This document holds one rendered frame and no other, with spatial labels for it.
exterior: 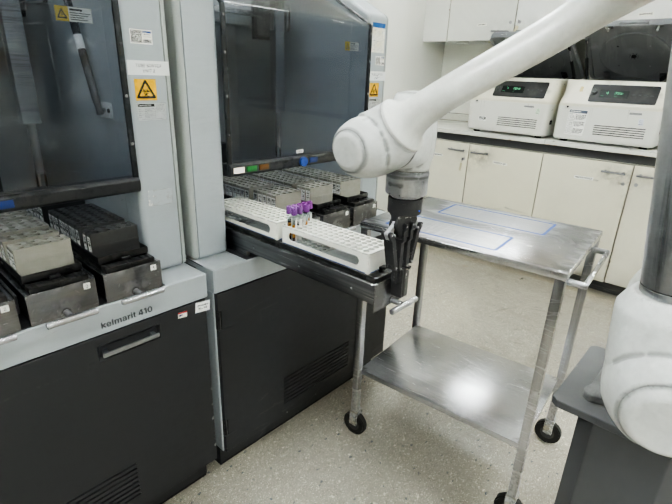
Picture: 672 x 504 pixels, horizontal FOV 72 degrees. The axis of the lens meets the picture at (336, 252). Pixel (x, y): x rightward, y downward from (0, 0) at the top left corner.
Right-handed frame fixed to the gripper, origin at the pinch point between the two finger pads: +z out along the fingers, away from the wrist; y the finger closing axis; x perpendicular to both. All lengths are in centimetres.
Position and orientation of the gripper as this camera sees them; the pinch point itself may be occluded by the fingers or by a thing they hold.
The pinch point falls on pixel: (398, 281)
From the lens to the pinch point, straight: 108.5
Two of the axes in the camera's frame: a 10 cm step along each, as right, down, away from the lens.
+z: -0.3, 9.3, 3.6
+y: -6.8, 2.4, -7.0
